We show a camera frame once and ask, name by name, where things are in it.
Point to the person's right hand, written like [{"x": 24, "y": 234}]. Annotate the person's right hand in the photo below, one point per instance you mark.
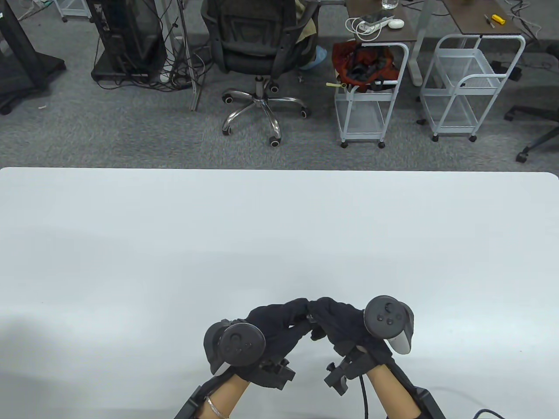
[{"x": 340, "y": 323}]

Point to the person's left hand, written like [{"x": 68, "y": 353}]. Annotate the person's left hand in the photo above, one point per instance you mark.
[{"x": 281, "y": 327}]

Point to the person's left forearm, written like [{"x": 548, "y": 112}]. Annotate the person's left forearm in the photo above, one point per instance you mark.
[{"x": 225, "y": 390}]

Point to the person's right forearm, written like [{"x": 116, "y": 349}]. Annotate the person's right forearm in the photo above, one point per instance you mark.
[{"x": 391, "y": 390}]

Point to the dark grey left hand controller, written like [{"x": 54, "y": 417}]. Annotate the dark grey left hand controller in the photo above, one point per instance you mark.
[{"x": 241, "y": 344}]

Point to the dark grey hand controller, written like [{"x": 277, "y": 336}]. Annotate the dark grey hand controller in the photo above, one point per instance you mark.
[
  {"x": 241, "y": 344},
  {"x": 385, "y": 316}
]

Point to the dark grey right hand controller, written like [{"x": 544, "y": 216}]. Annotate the dark grey right hand controller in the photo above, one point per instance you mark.
[{"x": 385, "y": 316}]

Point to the white utility cart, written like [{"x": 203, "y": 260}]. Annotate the white utility cart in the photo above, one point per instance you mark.
[
  {"x": 74, "y": 16},
  {"x": 362, "y": 120},
  {"x": 463, "y": 63}
]

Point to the red bag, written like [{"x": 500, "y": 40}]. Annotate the red bag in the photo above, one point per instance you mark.
[{"x": 371, "y": 59}]

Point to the black office chair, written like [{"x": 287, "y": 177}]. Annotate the black office chair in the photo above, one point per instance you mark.
[{"x": 253, "y": 56}]

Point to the black chair base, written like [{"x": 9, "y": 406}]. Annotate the black chair base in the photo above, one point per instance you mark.
[{"x": 530, "y": 112}]

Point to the brown desk with white leg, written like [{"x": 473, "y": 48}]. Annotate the brown desk with white leg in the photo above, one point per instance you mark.
[{"x": 408, "y": 35}]

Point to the white computer mouse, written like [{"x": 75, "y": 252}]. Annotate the white computer mouse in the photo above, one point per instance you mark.
[{"x": 396, "y": 24}]

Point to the black power adapter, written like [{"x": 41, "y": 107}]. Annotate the black power adapter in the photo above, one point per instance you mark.
[{"x": 515, "y": 72}]

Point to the clear drinking glass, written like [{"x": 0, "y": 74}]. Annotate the clear drinking glass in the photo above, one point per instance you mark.
[{"x": 390, "y": 4}]

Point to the black computer tower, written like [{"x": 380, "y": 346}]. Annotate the black computer tower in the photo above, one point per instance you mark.
[{"x": 131, "y": 35}]

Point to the thin black screwdriver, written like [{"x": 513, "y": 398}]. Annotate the thin black screwdriver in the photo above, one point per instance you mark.
[{"x": 489, "y": 21}]

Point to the black floor stand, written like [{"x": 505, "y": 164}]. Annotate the black floor stand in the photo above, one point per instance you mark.
[{"x": 17, "y": 43}]

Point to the aluminium frame post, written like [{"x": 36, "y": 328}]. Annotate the aluminium frame post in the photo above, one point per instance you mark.
[{"x": 195, "y": 94}]

